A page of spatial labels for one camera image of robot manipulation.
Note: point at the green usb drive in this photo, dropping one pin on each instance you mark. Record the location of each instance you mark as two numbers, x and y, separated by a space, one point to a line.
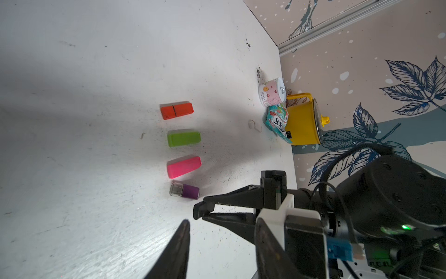
183 138

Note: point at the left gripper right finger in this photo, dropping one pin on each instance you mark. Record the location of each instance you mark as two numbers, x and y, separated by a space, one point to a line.
272 261

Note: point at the red usb drive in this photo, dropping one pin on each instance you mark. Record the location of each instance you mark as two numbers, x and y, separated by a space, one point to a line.
175 110

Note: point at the yellow toy pot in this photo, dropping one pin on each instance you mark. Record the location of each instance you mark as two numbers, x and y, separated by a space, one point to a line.
305 122

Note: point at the green candy packet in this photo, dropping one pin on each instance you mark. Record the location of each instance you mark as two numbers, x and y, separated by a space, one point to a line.
277 120

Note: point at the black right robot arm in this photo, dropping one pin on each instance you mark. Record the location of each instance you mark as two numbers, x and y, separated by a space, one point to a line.
368 205

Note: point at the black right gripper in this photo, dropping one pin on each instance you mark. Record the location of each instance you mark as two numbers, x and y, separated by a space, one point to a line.
269 195

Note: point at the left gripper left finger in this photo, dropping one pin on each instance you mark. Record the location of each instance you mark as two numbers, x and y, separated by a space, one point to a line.
173 261

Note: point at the clear usb cap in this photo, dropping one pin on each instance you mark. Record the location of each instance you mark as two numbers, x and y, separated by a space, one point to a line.
255 126

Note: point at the pink usb drive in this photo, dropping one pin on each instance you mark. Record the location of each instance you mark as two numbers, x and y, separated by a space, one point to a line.
184 166

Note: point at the purple usb drive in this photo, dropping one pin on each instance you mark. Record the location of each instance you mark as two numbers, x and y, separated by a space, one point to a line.
184 191

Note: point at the black usb drive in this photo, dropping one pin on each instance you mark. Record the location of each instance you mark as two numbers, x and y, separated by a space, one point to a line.
200 209

